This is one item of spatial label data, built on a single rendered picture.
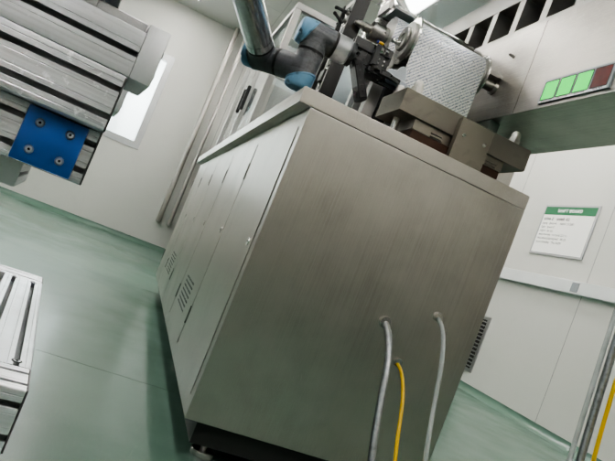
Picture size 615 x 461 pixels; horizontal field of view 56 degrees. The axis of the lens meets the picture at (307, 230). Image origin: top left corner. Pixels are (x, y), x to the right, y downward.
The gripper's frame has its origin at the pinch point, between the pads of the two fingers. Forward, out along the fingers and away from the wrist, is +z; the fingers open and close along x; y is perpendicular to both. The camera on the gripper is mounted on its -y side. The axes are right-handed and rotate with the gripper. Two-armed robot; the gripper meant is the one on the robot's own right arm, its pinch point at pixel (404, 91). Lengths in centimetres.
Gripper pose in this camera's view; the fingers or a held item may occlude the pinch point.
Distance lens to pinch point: 175.7
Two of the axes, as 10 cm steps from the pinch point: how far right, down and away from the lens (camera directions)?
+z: 8.9, 3.7, 2.8
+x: -2.8, -0.5, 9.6
